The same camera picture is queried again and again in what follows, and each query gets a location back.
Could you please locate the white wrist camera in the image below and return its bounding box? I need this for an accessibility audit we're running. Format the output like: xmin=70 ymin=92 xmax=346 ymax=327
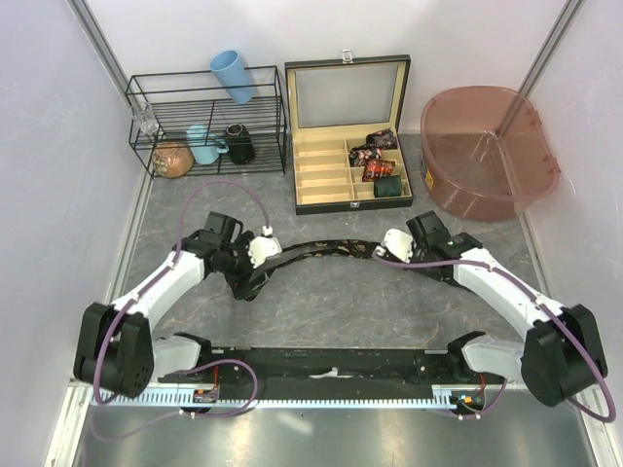
xmin=374 ymin=229 xmax=415 ymax=264
xmin=247 ymin=226 xmax=282 ymax=269

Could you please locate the blue plastic cup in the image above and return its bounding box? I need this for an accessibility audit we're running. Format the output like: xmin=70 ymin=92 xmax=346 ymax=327
xmin=209 ymin=50 xmax=255 ymax=105

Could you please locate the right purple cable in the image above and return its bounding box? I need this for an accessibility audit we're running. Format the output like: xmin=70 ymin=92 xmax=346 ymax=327
xmin=374 ymin=252 xmax=617 ymax=422

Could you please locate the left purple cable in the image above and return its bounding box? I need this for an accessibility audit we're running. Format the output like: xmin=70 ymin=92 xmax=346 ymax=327
xmin=87 ymin=178 xmax=274 ymax=442

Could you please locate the black ceramic jar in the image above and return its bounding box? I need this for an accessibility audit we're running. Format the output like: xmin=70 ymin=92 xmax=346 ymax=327
xmin=224 ymin=124 xmax=255 ymax=164

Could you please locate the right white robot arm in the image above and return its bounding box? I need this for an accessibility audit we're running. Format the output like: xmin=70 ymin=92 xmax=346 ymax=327
xmin=407 ymin=211 xmax=607 ymax=407

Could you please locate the light blue cable duct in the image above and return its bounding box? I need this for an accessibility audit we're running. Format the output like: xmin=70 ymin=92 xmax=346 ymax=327
xmin=109 ymin=384 xmax=466 ymax=410

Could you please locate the black pink floral rolled tie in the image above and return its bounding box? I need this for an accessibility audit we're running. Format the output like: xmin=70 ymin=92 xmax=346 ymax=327
xmin=348 ymin=145 xmax=383 ymax=167

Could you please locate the dark floral necktie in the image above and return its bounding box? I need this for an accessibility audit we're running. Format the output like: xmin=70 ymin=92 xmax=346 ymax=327
xmin=256 ymin=239 xmax=380 ymax=279

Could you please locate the pink transparent plastic tub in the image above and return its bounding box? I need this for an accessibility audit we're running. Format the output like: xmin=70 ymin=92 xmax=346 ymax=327
xmin=421 ymin=86 xmax=561 ymax=222

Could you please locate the black wire rack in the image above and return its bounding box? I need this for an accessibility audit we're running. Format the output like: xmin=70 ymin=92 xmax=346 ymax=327
xmin=126 ymin=65 xmax=288 ymax=178

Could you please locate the clear glass cup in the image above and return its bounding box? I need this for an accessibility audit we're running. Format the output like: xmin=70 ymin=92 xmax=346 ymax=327
xmin=130 ymin=101 xmax=160 ymax=135

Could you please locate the red patterned rolled tie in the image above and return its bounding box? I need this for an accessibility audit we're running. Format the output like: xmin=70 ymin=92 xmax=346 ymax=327
xmin=362 ymin=159 xmax=395 ymax=182

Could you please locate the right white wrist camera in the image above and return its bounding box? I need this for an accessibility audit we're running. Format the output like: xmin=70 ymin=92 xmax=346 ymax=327
xmin=374 ymin=229 xmax=415 ymax=264

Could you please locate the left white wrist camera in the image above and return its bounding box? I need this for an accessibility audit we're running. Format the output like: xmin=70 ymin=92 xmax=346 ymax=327
xmin=247 ymin=226 xmax=282 ymax=269

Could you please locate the light blue mug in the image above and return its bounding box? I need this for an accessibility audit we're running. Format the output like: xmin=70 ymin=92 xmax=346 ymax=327
xmin=186 ymin=124 xmax=230 ymax=165

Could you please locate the black wooden tie box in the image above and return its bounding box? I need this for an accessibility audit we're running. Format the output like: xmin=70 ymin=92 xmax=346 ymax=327
xmin=284 ymin=54 xmax=414 ymax=215

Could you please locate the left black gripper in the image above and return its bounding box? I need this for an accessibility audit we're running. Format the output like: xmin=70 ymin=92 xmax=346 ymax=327
xmin=219 ymin=232 xmax=270 ymax=300

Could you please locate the dark pink patterned rolled tie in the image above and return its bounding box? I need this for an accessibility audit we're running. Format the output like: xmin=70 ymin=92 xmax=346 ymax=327
xmin=366 ymin=128 xmax=398 ymax=150

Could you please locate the dark green rolled tie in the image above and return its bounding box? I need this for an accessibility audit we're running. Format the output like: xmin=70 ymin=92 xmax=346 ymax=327
xmin=373 ymin=175 xmax=403 ymax=198

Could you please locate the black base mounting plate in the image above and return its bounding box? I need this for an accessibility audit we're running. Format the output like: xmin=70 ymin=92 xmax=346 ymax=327
xmin=200 ymin=347 xmax=502 ymax=396

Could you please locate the brown round vase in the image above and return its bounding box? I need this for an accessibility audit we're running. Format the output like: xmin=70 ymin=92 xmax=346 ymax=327
xmin=152 ymin=142 xmax=195 ymax=178

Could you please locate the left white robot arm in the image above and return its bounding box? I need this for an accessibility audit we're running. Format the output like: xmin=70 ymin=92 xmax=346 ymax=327
xmin=73 ymin=213 xmax=281 ymax=398

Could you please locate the purple cable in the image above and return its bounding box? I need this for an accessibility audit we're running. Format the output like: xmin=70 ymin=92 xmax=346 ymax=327
xmin=374 ymin=252 xmax=617 ymax=422
xmin=87 ymin=178 xmax=274 ymax=442

